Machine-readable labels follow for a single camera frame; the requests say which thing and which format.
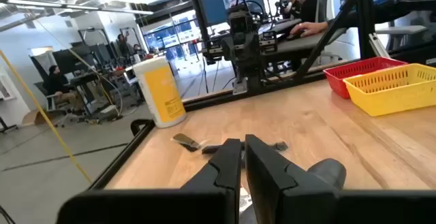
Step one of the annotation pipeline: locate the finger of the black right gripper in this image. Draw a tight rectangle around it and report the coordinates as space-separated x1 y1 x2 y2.
232 35 244 61
243 35 255 61

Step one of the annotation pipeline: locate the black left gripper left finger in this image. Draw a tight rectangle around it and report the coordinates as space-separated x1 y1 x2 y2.
56 138 243 224

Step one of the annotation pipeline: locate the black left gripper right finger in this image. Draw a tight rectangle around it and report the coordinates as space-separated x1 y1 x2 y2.
245 134 436 224

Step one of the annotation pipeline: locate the grey desk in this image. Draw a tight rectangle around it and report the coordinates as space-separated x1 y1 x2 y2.
258 18 348 63

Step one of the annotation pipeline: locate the person's hand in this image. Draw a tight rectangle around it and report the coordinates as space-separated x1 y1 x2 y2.
289 21 330 37

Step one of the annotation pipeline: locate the person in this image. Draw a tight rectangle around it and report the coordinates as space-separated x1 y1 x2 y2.
295 0 320 23
132 43 147 60
115 33 132 59
281 0 302 20
43 65 81 111

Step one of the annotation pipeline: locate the yellow white wipes canister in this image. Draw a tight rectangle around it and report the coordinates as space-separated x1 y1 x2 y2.
131 56 187 129

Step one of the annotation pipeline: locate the red plastic basket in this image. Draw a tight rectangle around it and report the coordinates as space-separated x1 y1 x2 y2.
322 57 409 99

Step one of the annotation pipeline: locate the yellow plastic basket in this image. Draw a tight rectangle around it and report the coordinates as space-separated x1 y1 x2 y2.
343 63 436 118

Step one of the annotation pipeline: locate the long ceiling light strip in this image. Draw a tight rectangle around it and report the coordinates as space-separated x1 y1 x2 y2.
0 0 154 16

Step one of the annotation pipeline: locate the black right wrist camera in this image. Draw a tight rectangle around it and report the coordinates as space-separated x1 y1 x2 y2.
228 11 255 36

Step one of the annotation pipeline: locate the black aluminium table frame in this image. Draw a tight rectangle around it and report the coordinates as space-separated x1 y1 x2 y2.
89 0 436 190

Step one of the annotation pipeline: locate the yellow cable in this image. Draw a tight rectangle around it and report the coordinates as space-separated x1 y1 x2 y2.
0 49 93 185
33 18 115 108

